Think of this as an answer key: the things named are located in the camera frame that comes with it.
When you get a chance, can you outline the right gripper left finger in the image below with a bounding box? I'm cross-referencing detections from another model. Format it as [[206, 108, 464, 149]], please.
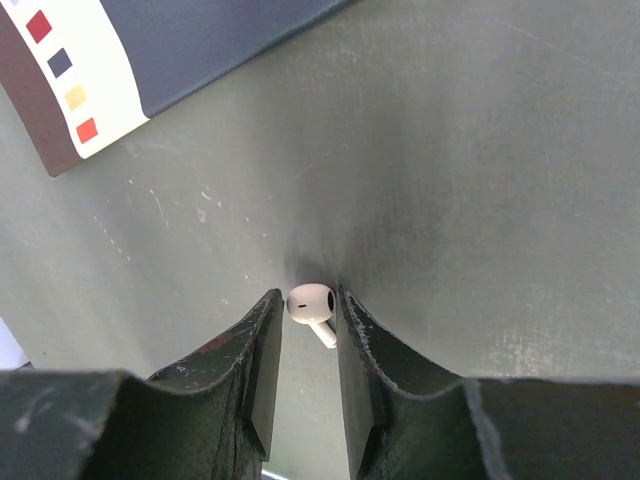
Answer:
[[1, 289, 283, 479]]

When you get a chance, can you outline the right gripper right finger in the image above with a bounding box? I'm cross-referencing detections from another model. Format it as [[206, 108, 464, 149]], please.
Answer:
[[336, 288, 639, 479]]

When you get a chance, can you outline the white earbud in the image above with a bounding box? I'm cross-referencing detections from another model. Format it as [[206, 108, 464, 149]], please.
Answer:
[[286, 283, 337, 349]]

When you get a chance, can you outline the patchwork placemat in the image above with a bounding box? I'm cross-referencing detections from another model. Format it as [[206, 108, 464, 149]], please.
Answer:
[[1, 1, 341, 177]]

